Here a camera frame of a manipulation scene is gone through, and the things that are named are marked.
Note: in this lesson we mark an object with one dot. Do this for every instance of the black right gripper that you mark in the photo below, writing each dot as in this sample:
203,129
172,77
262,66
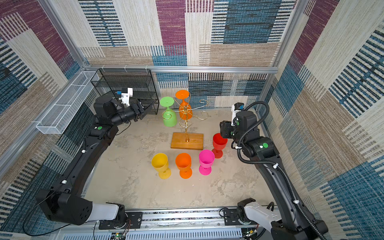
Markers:
224,129

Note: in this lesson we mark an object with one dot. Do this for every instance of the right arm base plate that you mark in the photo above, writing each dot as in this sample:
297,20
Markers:
231,218

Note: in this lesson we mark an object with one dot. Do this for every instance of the gold wire wine glass rack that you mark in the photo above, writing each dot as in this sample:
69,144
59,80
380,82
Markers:
190,141

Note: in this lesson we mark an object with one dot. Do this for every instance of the yellow wine glass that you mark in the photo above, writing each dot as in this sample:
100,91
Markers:
161,164

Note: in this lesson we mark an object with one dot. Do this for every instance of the orange wine glass back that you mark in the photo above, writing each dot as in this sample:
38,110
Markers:
184,107

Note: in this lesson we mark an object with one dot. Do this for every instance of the aluminium front rail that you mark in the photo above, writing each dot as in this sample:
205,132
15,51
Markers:
178,224

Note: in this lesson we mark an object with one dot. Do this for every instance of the green wine glass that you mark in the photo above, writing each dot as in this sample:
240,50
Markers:
169,115

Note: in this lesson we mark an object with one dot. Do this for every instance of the magenta wine glass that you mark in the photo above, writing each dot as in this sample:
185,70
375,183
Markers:
206,160

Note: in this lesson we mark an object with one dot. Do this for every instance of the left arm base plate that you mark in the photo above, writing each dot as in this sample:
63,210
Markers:
131,220

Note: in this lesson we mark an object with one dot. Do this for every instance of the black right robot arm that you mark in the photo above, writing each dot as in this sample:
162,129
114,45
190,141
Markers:
294,221

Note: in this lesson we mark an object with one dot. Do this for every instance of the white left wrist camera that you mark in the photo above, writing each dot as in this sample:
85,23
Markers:
124,95

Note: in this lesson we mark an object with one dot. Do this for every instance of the red wine glass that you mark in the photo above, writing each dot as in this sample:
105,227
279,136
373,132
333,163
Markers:
219,143

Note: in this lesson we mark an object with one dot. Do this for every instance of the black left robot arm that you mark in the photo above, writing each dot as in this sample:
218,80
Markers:
63,202

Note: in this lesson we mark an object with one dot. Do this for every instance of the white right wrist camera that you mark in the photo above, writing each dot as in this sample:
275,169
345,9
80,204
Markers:
237,107

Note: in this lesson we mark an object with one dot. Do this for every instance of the white wire mesh basket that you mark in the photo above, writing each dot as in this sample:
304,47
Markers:
59,116

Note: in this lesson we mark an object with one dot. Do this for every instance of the orange wine glass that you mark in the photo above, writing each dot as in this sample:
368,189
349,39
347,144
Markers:
183,162
184,107

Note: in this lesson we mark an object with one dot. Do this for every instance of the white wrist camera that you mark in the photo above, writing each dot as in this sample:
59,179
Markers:
237,107
124,95

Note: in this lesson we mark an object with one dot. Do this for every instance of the black wire shelf rack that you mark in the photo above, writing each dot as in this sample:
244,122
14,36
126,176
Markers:
110,81

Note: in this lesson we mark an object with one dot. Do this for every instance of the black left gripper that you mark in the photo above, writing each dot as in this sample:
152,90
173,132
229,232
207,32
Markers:
137,110

